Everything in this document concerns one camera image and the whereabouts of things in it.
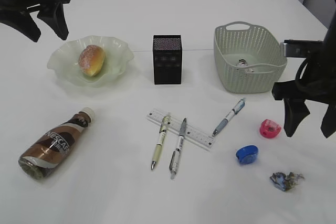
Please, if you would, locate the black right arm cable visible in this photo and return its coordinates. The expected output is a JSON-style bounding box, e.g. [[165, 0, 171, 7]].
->
[[293, 56, 336, 96]]

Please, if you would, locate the pale green plastic basket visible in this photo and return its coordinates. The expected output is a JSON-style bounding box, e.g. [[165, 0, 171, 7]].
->
[[213, 22, 287, 93]]

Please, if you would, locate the frosted green glass bowl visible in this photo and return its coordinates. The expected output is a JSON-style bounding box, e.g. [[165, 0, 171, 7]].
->
[[47, 35, 134, 88]]

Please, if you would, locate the blue white pen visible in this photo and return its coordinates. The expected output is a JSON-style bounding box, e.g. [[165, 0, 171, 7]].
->
[[212, 98, 246, 137]]

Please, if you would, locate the sugared bread roll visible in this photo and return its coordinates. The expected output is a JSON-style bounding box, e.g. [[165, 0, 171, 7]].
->
[[78, 45, 106, 77]]

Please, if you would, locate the brown Nescafe coffee bottle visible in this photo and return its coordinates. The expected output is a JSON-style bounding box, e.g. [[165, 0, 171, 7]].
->
[[18, 107, 95, 180]]

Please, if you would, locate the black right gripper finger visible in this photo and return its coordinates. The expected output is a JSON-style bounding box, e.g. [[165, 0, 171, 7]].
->
[[321, 104, 336, 138], [283, 98, 310, 137]]

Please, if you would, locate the paper ball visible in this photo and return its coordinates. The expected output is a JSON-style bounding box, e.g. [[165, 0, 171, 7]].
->
[[269, 172, 305, 191], [236, 59, 255, 73]]

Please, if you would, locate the blue pencil sharpener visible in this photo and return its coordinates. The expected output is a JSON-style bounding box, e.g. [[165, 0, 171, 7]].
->
[[236, 145, 259, 165]]

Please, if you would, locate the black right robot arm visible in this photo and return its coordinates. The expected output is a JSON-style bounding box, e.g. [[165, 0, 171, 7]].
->
[[271, 17, 335, 138]]

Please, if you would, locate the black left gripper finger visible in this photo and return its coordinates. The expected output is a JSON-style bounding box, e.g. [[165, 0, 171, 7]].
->
[[1, 11, 41, 42], [37, 2, 69, 40]]

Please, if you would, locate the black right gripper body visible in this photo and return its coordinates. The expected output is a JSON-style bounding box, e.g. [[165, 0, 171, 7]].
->
[[271, 56, 335, 105]]

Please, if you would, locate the clear plastic ruler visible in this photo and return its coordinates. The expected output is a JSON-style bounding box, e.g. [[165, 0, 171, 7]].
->
[[146, 108, 216, 151]]

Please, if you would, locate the cream barrel pen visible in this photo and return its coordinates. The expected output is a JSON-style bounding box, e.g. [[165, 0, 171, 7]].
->
[[151, 113, 171, 170]]

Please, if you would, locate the grey white clear pen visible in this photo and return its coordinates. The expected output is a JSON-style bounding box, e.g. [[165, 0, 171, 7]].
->
[[169, 118, 187, 180]]

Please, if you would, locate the pink pencil sharpener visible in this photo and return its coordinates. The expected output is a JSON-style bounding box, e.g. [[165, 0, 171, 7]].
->
[[259, 119, 282, 138]]

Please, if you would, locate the black mesh pen holder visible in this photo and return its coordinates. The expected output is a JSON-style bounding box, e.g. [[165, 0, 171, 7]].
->
[[152, 35, 182, 84]]

